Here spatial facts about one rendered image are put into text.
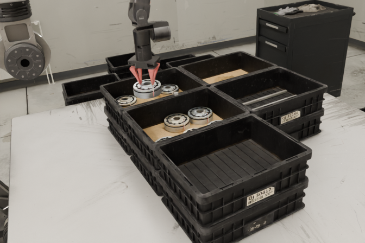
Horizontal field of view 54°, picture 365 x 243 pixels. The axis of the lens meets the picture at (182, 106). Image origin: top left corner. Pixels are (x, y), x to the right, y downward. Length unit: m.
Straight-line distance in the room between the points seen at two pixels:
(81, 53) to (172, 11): 1.23
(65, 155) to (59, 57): 2.90
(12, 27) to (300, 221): 1.21
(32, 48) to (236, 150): 0.84
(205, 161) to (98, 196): 0.41
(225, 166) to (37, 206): 0.68
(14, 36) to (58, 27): 2.89
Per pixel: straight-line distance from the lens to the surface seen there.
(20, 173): 1.62
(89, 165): 1.55
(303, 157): 1.13
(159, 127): 1.46
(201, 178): 1.18
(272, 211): 1.18
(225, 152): 1.29
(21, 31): 1.49
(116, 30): 4.48
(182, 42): 4.78
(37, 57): 1.47
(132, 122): 1.31
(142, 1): 1.23
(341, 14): 3.14
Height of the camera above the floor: 1.56
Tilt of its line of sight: 27 degrees down
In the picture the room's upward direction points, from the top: 4 degrees counter-clockwise
